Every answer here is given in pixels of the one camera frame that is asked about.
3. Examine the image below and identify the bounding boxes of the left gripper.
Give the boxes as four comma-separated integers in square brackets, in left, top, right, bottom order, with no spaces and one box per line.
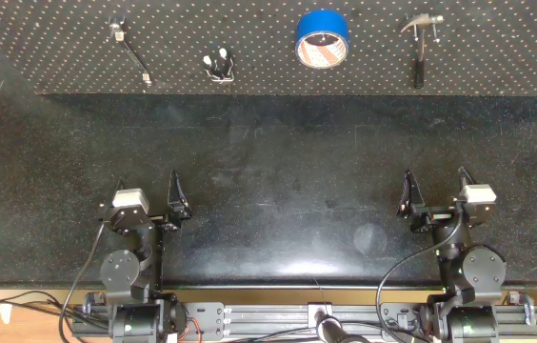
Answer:
[99,170,192,235]

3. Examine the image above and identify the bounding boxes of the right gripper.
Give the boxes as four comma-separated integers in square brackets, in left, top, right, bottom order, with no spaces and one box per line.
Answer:
[395,165,497,234]

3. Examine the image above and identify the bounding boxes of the hammer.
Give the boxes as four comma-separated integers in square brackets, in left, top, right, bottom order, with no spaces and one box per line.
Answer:
[399,12,445,91]

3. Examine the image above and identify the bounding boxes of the wrench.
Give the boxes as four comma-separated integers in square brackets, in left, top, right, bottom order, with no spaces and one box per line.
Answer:
[109,19,154,88]

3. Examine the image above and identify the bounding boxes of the pliers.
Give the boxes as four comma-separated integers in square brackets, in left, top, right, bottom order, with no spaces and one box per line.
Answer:
[201,46,236,83]

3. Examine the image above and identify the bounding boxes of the roll of blue tape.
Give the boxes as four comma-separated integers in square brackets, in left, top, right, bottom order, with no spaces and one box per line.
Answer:
[294,9,350,71]

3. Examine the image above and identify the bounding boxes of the black pegboard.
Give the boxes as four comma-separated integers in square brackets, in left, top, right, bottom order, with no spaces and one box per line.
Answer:
[0,0,537,99]

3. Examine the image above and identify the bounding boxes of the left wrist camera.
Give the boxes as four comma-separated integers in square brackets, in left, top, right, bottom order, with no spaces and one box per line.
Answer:
[111,188,150,213]

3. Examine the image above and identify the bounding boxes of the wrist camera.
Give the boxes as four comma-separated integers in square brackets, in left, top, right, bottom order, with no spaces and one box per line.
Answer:
[111,188,150,213]
[458,184,497,206]

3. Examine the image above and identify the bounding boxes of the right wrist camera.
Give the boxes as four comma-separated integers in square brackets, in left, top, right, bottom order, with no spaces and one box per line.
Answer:
[458,184,497,206]

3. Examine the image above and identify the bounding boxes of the mounting rail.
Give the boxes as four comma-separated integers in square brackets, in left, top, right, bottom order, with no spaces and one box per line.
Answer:
[0,289,537,343]

